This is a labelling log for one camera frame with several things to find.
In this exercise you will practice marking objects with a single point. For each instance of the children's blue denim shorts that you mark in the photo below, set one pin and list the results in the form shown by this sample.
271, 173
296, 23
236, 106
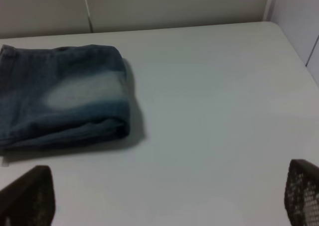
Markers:
62, 97

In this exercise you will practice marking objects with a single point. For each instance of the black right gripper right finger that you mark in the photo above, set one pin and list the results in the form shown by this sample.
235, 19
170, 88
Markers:
301, 197

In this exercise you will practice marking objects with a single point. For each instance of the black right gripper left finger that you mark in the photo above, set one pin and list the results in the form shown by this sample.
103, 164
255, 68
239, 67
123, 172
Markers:
29, 200

